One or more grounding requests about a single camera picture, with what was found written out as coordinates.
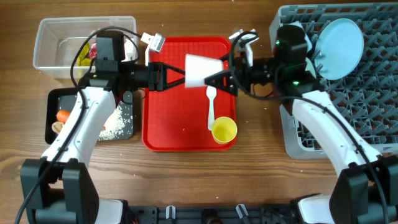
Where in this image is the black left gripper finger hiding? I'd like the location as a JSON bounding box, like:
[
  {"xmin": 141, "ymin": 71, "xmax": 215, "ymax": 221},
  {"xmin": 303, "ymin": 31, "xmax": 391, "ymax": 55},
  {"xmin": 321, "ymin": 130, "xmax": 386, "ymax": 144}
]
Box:
[
  {"xmin": 160, "ymin": 78, "xmax": 185, "ymax": 91},
  {"xmin": 160, "ymin": 62, "xmax": 185, "ymax": 77}
]

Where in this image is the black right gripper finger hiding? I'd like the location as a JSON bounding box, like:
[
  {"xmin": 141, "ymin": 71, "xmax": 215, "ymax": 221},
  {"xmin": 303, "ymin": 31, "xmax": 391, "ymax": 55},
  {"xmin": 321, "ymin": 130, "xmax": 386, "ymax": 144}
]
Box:
[
  {"xmin": 205, "ymin": 69, "xmax": 233, "ymax": 85},
  {"xmin": 205, "ymin": 82, "xmax": 238, "ymax": 96}
]

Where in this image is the white plastic spoon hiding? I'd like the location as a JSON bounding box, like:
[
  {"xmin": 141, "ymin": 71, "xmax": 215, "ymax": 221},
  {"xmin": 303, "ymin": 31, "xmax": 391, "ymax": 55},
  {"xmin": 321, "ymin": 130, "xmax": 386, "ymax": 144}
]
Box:
[{"xmin": 206, "ymin": 86, "xmax": 217, "ymax": 131}]

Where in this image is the pink plastic cup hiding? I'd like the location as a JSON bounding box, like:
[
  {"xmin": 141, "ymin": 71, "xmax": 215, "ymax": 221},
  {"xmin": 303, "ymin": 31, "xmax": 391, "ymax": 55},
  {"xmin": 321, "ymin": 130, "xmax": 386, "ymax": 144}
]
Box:
[{"xmin": 185, "ymin": 54, "xmax": 223, "ymax": 88}]

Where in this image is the red plastic tray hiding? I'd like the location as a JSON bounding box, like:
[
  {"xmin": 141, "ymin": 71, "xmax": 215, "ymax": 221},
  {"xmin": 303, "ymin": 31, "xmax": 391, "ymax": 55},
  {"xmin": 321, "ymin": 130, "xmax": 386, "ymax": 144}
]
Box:
[{"xmin": 142, "ymin": 36, "xmax": 235, "ymax": 152}]

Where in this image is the yellow plastic cup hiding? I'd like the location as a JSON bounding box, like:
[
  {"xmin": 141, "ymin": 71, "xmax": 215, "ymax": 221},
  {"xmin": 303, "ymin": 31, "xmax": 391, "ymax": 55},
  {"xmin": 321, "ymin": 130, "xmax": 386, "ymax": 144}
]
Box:
[{"xmin": 211, "ymin": 116, "xmax": 238, "ymax": 144}]

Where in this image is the green bowl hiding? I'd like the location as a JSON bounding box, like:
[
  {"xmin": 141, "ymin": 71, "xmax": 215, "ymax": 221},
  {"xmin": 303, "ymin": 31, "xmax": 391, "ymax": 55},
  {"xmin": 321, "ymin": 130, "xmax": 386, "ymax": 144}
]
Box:
[{"xmin": 305, "ymin": 57, "xmax": 317, "ymax": 78}]

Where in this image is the white rice pile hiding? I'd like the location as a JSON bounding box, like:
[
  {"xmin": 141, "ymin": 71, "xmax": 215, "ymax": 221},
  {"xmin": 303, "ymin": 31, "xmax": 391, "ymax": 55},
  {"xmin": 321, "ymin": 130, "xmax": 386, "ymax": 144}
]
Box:
[{"xmin": 98, "ymin": 106, "xmax": 134, "ymax": 141}]

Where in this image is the light blue bowl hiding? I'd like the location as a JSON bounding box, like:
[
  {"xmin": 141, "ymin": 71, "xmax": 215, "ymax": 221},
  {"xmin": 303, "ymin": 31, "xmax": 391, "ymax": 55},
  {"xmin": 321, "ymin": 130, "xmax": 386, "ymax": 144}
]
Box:
[{"xmin": 289, "ymin": 21, "xmax": 313, "ymax": 52}]

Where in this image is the light blue plate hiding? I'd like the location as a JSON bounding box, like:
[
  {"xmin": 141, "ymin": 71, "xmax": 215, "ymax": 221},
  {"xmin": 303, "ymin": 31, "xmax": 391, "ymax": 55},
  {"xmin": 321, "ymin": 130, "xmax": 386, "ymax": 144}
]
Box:
[{"xmin": 314, "ymin": 18, "xmax": 364, "ymax": 80}]

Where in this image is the orange carrot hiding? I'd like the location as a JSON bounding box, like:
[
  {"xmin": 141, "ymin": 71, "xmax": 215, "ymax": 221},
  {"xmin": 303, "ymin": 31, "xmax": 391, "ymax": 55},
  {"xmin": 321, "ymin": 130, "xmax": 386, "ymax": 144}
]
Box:
[{"xmin": 56, "ymin": 110, "xmax": 71, "ymax": 123}]

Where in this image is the brown mushroom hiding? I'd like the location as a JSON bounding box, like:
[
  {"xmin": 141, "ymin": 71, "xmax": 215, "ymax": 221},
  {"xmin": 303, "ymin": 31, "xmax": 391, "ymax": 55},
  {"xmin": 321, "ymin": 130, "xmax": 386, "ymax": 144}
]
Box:
[{"xmin": 51, "ymin": 121, "xmax": 65, "ymax": 134}]

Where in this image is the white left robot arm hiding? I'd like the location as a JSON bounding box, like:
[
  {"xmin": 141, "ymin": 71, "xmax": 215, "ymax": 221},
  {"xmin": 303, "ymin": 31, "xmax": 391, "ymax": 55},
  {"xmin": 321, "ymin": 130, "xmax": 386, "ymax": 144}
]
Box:
[{"xmin": 15, "ymin": 60, "xmax": 185, "ymax": 223}]

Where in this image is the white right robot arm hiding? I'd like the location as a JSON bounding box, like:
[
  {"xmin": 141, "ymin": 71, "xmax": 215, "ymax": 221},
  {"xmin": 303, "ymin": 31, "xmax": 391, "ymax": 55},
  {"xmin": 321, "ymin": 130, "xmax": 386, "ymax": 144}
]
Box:
[{"xmin": 205, "ymin": 25, "xmax": 397, "ymax": 223}]

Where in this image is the grey dishwasher rack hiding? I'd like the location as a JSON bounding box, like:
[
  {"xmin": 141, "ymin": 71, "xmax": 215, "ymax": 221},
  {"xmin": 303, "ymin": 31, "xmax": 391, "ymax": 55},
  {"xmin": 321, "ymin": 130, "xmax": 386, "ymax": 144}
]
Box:
[{"xmin": 269, "ymin": 2, "xmax": 397, "ymax": 154}]

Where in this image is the red crumpled wrapper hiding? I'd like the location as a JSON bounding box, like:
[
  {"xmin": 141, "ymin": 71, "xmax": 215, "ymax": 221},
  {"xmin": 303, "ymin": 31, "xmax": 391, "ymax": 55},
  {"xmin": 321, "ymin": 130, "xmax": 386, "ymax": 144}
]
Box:
[{"xmin": 88, "ymin": 49, "xmax": 97, "ymax": 59}]

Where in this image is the yellow wrapper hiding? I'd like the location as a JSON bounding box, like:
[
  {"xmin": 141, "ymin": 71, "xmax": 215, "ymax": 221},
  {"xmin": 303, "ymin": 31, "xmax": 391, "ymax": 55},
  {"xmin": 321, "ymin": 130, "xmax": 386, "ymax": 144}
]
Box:
[{"xmin": 77, "ymin": 43, "xmax": 91, "ymax": 67}]

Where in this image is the clear plastic bin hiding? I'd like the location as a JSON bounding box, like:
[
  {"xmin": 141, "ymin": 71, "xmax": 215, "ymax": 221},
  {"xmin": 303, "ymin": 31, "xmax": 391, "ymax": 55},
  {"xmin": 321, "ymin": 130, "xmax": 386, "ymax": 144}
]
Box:
[{"xmin": 33, "ymin": 16, "xmax": 137, "ymax": 79}]

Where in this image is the black tray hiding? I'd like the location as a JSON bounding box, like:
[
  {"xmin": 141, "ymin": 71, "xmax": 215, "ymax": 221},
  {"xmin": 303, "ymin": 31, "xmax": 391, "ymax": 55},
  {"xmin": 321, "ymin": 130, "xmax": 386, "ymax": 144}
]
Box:
[{"xmin": 44, "ymin": 88, "xmax": 134, "ymax": 144}]

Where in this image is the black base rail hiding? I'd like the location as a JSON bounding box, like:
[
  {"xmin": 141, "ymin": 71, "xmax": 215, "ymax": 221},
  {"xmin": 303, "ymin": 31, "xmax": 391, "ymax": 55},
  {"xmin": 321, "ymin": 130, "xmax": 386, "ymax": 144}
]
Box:
[{"xmin": 130, "ymin": 204, "xmax": 300, "ymax": 224}]

